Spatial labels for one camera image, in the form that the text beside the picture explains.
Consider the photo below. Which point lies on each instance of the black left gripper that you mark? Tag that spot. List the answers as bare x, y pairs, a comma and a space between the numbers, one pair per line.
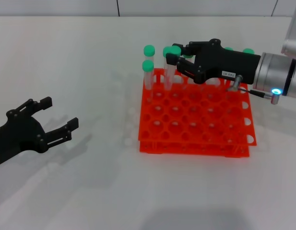
20, 136

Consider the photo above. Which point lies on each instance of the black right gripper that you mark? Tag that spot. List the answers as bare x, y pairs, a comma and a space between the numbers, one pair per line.
224, 62

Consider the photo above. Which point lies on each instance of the green capped clear test tube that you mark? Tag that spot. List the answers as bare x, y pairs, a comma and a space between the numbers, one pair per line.
147, 65
248, 50
165, 51
176, 50
228, 49
187, 56
149, 50

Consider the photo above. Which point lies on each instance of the orange plastic test tube rack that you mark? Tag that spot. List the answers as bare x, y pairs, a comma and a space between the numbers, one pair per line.
143, 124

